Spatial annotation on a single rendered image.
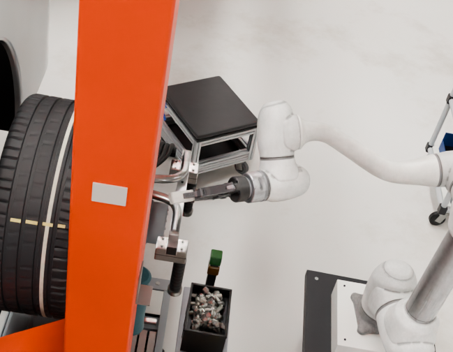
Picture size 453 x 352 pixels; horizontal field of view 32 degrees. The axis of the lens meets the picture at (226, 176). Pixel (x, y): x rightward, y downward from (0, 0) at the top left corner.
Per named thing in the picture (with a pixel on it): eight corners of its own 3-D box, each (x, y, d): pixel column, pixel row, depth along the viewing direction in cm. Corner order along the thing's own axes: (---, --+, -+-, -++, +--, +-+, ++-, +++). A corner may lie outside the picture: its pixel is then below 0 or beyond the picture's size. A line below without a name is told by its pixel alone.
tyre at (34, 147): (27, 260, 279) (49, 77, 262) (93, 270, 280) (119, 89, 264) (-28, 348, 215) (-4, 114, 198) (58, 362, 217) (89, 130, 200)
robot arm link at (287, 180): (253, 202, 232) (249, 158, 231) (295, 195, 240) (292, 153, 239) (273, 204, 223) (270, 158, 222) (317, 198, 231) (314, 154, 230)
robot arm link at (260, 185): (266, 166, 224) (248, 169, 221) (273, 198, 223) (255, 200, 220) (250, 174, 232) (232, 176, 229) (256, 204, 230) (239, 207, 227)
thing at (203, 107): (250, 175, 395) (263, 122, 372) (187, 193, 378) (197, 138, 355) (209, 124, 420) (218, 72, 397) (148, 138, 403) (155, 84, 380)
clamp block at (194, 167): (169, 170, 253) (172, 157, 249) (197, 174, 253) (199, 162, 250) (167, 180, 249) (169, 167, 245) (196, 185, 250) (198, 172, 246)
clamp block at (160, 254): (156, 246, 227) (158, 234, 224) (186, 251, 228) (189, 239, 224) (153, 260, 224) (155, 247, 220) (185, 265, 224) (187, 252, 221)
